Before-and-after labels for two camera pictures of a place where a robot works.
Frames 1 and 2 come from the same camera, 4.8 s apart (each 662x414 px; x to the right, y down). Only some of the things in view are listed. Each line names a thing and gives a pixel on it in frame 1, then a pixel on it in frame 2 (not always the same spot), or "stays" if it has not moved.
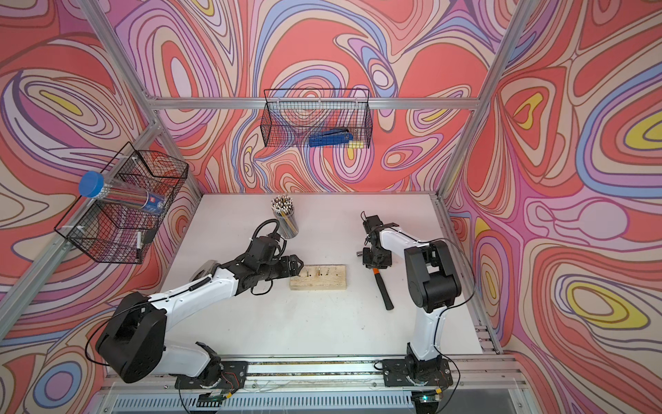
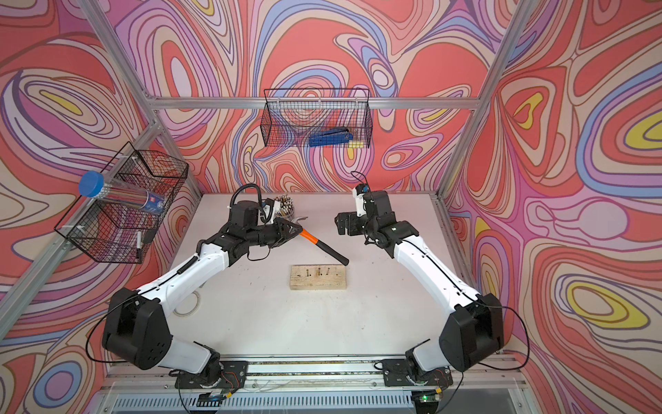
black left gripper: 295,269 to 281,234
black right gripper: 369,264 to 351,217
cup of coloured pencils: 283,206 stays
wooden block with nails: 321,277 stays
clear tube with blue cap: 94,185 stays
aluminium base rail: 328,384 stays
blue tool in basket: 330,136 stays
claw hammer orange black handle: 384,291 to 324,247
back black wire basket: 290,116 stays
